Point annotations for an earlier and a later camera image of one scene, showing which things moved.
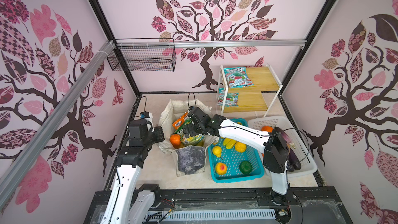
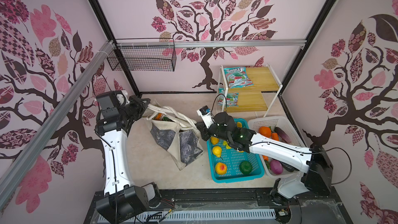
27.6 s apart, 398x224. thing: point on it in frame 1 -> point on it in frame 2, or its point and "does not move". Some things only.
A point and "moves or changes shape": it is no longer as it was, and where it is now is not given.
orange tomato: x=267 y=128 does not move
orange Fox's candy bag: x=179 y=122 -> x=159 y=117
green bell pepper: x=245 y=167 does not move
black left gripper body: x=154 y=137 -> x=129 y=109
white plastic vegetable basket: x=308 y=165 does not move
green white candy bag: x=237 y=77 does not move
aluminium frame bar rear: x=212 y=43 does not move
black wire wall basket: x=148 y=54 does not move
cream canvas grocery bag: x=189 y=159 moves or changes shape
